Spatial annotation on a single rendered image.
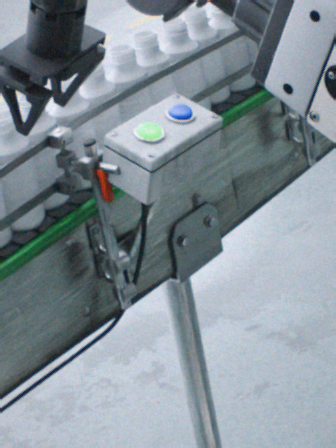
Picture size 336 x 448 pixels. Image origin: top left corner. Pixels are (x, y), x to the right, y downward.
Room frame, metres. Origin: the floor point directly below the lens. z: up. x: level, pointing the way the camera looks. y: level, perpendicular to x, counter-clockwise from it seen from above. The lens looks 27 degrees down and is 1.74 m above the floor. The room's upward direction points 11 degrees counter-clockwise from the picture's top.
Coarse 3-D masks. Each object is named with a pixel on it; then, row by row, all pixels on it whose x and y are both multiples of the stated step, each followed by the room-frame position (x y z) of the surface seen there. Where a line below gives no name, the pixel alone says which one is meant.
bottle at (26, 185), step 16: (0, 112) 1.50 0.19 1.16; (0, 128) 1.47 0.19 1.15; (0, 144) 1.47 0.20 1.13; (16, 144) 1.47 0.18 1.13; (0, 160) 1.46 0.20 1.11; (32, 160) 1.48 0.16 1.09; (16, 176) 1.46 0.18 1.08; (32, 176) 1.47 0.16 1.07; (16, 192) 1.46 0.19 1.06; (32, 192) 1.47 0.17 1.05; (16, 208) 1.46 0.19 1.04; (16, 224) 1.46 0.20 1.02; (32, 224) 1.46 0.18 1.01
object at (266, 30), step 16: (224, 0) 0.93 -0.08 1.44; (240, 0) 0.91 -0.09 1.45; (256, 0) 0.89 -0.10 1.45; (272, 0) 0.89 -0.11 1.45; (288, 0) 0.87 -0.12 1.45; (240, 16) 0.91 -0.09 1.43; (256, 16) 0.90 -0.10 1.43; (272, 16) 0.88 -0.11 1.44; (288, 16) 0.87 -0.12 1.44; (256, 32) 0.90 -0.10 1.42; (272, 32) 0.88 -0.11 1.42; (272, 48) 0.89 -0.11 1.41; (256, 64) 0.90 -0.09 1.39; (256, 80) 0.91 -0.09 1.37
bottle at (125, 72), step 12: (120, 48) 1.67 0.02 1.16; (132, 48) 1.65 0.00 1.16; (120, 60) 1.64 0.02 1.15; (132, 60) 1.64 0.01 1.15; (120, 72) 1.63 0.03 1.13; (132, 72) 1.63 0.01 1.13; (144, 72) 1.64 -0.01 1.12; (120, 84) 1.62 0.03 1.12; (132, 84) 1.62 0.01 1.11; (132, 96) 1.62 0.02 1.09; (144, 96) 1.63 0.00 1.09; (120, 108) 1.63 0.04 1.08; (132, 108) 1.62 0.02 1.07; (144, 108) 1.63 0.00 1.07
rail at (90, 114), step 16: (240, 32) 1.79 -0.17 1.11; (208, 48) 1.73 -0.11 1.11; (176, 64) 1.68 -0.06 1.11; (144, 80) 1.63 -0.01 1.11; (224, 80) 1.75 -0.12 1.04; (112, 96) 1.59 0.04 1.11; (128, 96) 1.60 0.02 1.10; (48, 112) 1.59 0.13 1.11; (96, 112) 1.56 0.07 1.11; (48, 144) 1.49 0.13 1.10; (16, 160) 1.45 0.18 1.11; (0, 176) 1.43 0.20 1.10; (48, 192) 1.48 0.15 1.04; (32, 208) 1.46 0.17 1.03; (0, 224) 1.41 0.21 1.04
